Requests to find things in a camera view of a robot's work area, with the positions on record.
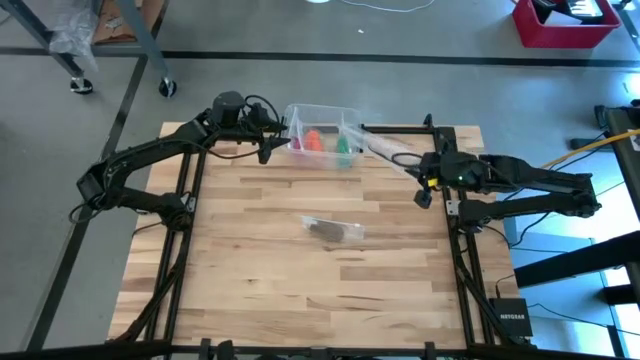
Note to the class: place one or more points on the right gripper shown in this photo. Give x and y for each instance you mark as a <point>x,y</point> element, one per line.
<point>440,172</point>

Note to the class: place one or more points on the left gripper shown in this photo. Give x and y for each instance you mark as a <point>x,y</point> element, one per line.
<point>262,135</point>

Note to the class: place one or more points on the clear plastic storage box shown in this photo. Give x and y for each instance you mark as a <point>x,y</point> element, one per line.
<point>325,160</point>

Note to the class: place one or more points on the clear zip plastic bag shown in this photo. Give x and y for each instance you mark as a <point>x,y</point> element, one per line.
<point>352,231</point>

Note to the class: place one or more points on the brown elastic bandage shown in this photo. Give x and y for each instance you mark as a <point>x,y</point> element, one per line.
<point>327,231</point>

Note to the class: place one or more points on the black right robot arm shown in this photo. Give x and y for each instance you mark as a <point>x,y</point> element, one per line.
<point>540,177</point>

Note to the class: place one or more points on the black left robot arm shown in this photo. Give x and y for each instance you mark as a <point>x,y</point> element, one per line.
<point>145,150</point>

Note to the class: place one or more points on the orange bandage roll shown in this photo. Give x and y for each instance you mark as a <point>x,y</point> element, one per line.
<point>313,141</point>

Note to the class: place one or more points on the green bandage roll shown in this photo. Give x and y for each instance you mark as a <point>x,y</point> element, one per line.
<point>343,146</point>

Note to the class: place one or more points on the white round object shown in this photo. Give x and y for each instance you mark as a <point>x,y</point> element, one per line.
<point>318,1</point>

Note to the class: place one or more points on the grey metal cart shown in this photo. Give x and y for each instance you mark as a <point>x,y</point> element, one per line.
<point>146,35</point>

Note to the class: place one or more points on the brown cardboard sheet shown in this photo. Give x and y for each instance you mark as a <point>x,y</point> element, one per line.
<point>112,27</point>

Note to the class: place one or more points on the red plastic crate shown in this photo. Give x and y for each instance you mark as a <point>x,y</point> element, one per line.
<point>565,37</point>

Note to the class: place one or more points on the white paper sheet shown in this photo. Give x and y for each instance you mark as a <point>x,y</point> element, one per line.
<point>562,20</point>

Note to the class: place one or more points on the crumpled clear plastic wrap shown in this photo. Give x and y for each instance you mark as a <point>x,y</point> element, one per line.
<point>75,35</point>

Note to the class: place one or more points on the black electronics box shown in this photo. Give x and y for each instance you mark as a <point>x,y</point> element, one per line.
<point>590,7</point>

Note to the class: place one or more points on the black Netgear network switch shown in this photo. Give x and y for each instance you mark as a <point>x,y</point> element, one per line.
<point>511,317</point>

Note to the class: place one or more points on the black desk frame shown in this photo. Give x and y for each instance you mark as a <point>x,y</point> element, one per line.
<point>575,260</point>

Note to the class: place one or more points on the black metal table frame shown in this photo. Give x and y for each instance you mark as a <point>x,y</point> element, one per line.
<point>375,353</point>

